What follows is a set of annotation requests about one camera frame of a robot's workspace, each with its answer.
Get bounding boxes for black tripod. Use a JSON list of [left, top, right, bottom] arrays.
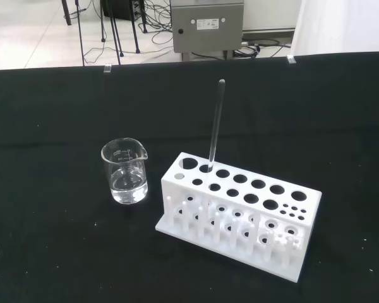
[[97, 0, 141, 66]]

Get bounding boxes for black bench cloth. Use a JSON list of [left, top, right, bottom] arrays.
[[0, 51, 379, 303]]

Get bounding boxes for white test tube rack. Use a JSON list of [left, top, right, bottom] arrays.
[[154, 151, 323, 283]]

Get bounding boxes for black cables with plugs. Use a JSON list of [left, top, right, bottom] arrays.
[[232, 37, 292, 60]]

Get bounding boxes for pale board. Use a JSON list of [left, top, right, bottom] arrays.
[[289, 0, 379, 55]]

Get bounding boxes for grey metal cabinet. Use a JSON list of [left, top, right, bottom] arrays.
[[170, 0, 244, 62]]

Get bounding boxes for thin black stand pole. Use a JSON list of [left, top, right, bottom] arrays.
[[75, 0, 86, 67]]

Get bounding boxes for glass beaker with water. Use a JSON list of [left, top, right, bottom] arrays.
[[100, 137, 149, 205]]

